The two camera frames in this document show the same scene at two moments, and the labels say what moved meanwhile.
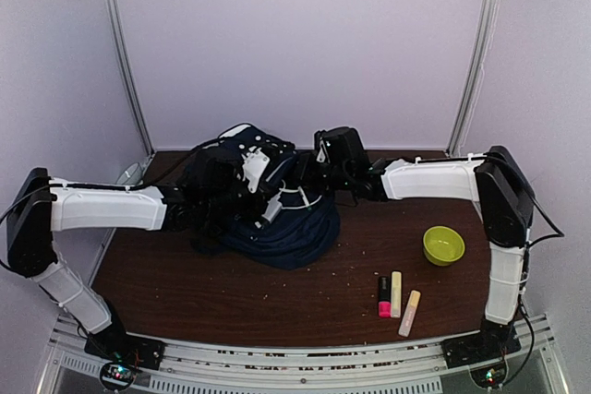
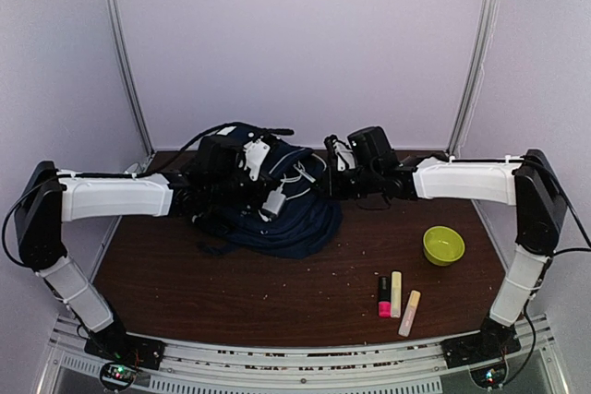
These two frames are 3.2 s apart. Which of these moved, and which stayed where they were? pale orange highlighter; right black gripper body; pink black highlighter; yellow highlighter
Moved: right black gripper body
Stayed: pink black highlighter; pale orange highlighter; yellow highlighter
